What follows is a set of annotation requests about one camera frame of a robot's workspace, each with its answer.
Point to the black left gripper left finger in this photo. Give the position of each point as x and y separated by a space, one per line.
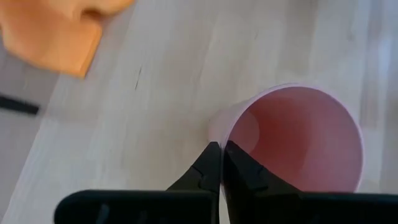
202 177

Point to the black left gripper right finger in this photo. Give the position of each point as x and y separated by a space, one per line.
248 186

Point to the pink cup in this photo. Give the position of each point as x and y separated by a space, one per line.
298 133

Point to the wooden shelf black metal legs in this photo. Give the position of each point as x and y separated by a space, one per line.
174 77

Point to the orange cloth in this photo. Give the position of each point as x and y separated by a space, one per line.
49 34

